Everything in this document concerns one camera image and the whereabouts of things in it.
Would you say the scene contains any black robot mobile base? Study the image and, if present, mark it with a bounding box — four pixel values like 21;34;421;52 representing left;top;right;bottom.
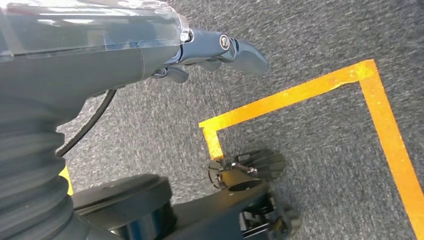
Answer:
71;149;302;240

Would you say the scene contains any yellow floor tape square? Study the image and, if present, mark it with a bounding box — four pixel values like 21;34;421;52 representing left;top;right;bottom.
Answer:
198;58;424;239

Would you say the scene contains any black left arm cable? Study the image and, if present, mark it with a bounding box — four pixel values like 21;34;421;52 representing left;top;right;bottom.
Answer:
55;88;118;158

